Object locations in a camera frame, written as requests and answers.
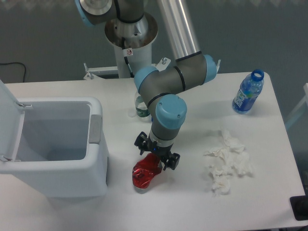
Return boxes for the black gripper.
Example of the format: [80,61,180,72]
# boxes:
[134,131,180,171]

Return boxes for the crushed red can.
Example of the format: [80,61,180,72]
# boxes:
[132,153,163,194]

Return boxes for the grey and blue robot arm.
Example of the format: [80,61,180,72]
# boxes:
[75,0,217,169]

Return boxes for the clear plastic bottle green label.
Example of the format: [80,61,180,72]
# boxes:
[134,92,151,122]

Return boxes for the white bottle cap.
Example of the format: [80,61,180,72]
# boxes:
[128,111,136,117]

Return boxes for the crumpled white tissue paper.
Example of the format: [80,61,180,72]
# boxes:
[204,129,254,196]

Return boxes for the white trash bin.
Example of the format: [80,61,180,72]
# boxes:
[0,97,109,198]

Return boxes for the blue plastic bottle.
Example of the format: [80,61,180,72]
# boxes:
[232,69,264,115]

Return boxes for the white trash bin lid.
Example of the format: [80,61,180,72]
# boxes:
[0,82,32,162]

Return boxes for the black device at table edge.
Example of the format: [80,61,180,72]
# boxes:
[290,195,308,221]

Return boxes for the white furniture at right edge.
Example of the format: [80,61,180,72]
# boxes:
[284,83,308,131]

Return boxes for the black cable on pedestal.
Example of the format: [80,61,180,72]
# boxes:
[121,37,135,78]

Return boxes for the black cable on floor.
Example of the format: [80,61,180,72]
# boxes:
[0,62,27,84]

